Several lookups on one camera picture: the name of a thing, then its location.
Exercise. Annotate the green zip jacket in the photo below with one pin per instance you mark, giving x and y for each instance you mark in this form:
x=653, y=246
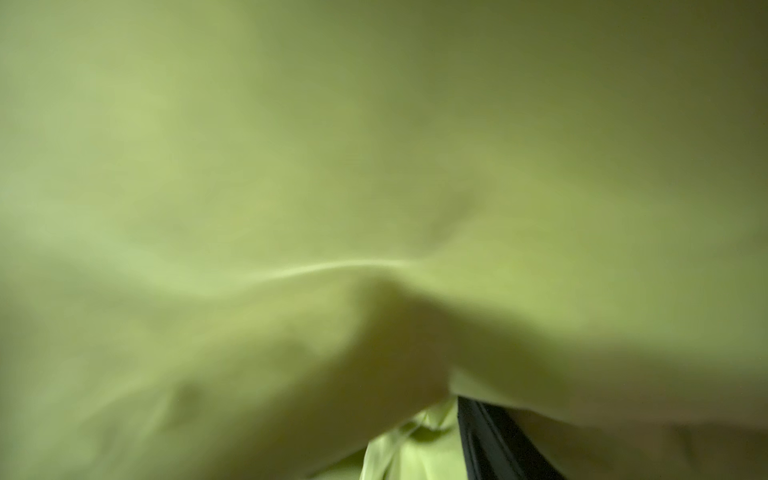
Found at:
x=282, y=239

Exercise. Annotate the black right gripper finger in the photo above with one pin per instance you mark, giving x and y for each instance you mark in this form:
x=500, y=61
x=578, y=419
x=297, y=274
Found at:
x=495, y=448

